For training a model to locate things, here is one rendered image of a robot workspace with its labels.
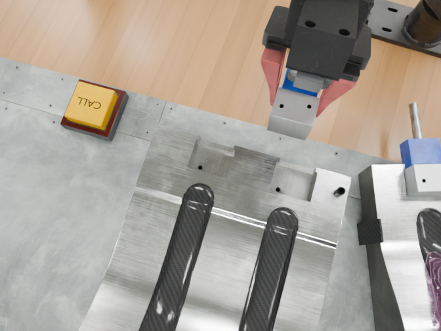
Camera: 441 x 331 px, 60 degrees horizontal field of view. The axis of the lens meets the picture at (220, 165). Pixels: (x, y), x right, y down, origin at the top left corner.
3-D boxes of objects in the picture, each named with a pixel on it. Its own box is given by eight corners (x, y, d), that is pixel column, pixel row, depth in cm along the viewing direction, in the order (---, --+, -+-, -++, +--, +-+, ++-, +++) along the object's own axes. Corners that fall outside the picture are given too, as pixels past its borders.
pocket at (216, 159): (199, 143, 54) (197, 134, 50) (236, 153, 53) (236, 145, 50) (189, 173, 53) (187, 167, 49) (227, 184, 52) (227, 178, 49)
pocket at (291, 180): (274, 164, 53) (277, 156, 49) (312, 174, 52) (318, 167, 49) (266, 195, 52) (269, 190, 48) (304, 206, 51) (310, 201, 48)
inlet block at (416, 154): (387, 111, 57) (403, 96, 52) (421, 111, 57) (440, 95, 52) (399, 199, 54) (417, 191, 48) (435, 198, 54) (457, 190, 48)
